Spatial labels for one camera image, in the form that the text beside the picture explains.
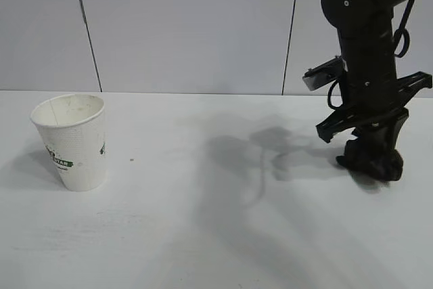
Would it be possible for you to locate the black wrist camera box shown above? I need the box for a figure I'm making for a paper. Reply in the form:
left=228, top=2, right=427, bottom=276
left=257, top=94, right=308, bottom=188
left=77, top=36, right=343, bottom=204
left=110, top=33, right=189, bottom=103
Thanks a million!
left=302, top=58, right=346, bottom=92

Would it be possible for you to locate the white paper coffee cup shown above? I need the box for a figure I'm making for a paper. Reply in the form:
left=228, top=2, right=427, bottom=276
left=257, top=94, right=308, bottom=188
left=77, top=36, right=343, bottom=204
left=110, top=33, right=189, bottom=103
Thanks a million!
left=29, top=93, right=108, bottom=192

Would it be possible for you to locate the black and purple rag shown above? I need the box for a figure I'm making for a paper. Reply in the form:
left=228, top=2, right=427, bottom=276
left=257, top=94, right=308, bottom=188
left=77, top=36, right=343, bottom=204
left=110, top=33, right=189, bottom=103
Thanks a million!
left=336, top=138, right=405, bottom=182

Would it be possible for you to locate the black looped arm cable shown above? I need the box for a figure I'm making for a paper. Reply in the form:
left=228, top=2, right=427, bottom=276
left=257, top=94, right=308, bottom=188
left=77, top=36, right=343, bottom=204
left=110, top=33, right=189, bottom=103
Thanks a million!
left=392, top=0, right=430, bottom=58

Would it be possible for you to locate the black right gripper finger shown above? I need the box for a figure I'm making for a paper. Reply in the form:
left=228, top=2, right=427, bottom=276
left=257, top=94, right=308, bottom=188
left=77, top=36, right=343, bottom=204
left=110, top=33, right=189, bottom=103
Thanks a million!
left=351, top=125, right=378, bottom=150
left=375, top=108, right=409, bottom=154

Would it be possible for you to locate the black camera cable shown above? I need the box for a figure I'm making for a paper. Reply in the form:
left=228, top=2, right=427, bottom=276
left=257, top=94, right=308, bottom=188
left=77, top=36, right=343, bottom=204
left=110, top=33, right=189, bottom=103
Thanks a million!
left=326, top=71, right=349, bottom=111

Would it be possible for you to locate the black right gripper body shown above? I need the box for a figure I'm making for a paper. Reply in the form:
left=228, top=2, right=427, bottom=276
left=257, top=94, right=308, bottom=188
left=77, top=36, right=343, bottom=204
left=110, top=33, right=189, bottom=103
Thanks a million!
left=316, top=68, right=433, bottom=143

